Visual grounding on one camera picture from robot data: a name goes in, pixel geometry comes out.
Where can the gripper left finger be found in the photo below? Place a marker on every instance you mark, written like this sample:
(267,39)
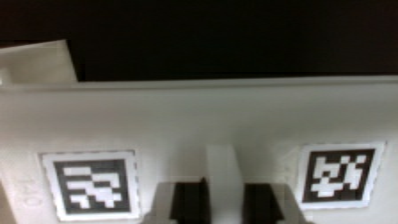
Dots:
(180,203)

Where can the white cabinet body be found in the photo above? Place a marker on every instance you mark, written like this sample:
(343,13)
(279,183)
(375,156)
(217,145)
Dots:
(36,64)

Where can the white cabinet door panel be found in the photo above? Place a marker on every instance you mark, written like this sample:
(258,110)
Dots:
(101,138)

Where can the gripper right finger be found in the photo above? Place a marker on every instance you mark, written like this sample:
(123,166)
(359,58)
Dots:
(270,206)

